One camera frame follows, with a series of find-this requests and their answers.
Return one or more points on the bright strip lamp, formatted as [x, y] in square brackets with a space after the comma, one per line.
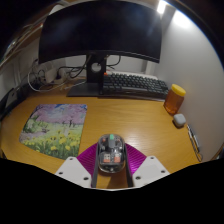
[162, 6]

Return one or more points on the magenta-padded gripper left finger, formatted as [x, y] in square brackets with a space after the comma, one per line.
[71, 170]

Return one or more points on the transparent computer mouse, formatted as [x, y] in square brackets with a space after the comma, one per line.
[110, 155]

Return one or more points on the orange jar with yellow lid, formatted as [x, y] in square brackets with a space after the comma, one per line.
[174, 101]

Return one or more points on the dark mechanical keyboard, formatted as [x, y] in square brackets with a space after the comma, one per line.
[133, 85]

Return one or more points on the flower print mouse pad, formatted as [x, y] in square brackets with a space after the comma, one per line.
[53, 128]

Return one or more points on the white power strip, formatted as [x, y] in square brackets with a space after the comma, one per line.
[55, 77]

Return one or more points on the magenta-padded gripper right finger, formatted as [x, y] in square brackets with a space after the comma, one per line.
[150, 170]

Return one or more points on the black computer monitor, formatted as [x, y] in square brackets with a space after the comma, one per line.
[100, 30]

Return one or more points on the wooden wall shelf unit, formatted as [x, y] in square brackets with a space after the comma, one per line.
[20, 40]

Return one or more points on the small grey earbud case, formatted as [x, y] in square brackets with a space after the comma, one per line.
[179, 120]

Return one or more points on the silver mini computer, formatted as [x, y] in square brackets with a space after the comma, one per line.
[11, 99]

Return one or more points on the black desktop stand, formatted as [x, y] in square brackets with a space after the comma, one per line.
[20, 96]

